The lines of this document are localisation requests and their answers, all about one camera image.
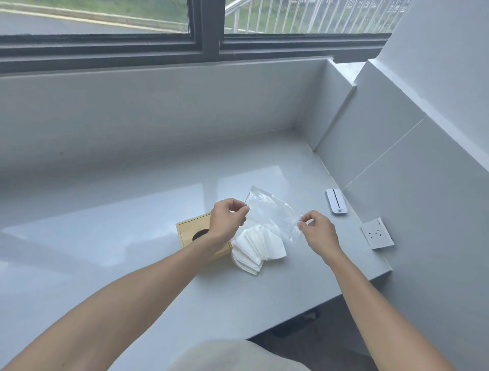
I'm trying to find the person's left forearm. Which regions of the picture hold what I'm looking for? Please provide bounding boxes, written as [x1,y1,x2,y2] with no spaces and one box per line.
[0,233,230,371]

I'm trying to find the clear plastic bag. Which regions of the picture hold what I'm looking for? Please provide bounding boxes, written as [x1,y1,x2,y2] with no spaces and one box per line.
[244,185,305,244]

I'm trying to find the white stair railing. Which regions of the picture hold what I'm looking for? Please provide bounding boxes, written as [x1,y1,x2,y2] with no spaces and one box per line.
[224,0,413,34]

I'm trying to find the small white flat device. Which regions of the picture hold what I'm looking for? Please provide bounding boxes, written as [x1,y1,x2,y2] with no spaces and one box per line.
[325,188,348,215]

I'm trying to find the person's left hand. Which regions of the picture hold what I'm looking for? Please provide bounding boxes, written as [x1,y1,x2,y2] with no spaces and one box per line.
[206,198,250,245]

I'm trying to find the dark window frame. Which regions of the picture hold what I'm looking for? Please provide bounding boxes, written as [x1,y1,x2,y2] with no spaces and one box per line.
[0,0,392,73]

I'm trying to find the person's right forearm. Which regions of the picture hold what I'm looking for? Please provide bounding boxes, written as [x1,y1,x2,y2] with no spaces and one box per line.
[325,248,455,371]

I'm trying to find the wooden tissue box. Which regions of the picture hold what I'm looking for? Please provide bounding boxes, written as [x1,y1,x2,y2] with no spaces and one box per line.
[175,212,233,261]

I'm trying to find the white tissue stack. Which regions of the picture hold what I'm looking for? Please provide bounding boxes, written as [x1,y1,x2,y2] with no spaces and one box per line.
[230,224,287,277]

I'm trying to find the white wall socket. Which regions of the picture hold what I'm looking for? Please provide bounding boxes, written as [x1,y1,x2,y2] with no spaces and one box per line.
[360,217,395,250]

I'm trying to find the person's right hand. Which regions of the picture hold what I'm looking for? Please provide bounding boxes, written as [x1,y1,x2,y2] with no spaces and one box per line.
[297,210,341,264]

